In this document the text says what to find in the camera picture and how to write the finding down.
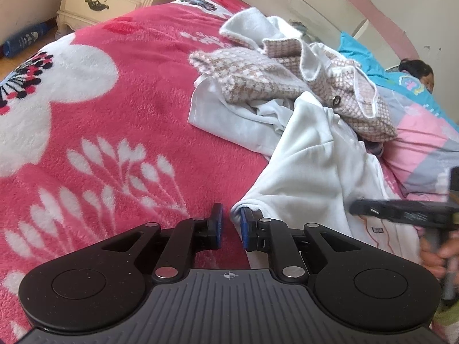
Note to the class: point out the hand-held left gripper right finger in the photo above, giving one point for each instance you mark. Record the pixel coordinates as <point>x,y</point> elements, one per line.
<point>245,227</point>

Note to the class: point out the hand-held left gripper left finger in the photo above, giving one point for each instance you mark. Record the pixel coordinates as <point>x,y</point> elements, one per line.
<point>217,225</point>

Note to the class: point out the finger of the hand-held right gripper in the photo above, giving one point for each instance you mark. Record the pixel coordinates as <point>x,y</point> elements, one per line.
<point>376,208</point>

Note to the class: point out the white sweatshirt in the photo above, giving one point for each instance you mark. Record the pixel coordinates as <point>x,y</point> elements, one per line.
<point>315,172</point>

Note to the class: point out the person's right hand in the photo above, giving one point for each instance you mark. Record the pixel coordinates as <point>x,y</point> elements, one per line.
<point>432,265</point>

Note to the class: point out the dark patterned scarf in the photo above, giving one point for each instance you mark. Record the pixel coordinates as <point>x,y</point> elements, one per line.
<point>373,147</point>

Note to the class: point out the pink floral duvet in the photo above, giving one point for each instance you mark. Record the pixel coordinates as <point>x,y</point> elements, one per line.
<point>423,150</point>

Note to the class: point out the blue cartoon quilt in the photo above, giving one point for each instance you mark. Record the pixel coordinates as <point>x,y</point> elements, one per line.
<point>362,57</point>

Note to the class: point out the pink beige tweed jacket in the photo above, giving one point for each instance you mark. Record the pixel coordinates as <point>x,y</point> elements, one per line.
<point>258,75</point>

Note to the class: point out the red floral blanket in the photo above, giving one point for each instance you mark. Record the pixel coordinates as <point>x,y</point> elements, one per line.
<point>125,96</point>

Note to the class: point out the grey plaid pillow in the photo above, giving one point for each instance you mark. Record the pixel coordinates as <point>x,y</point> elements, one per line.
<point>304,30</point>

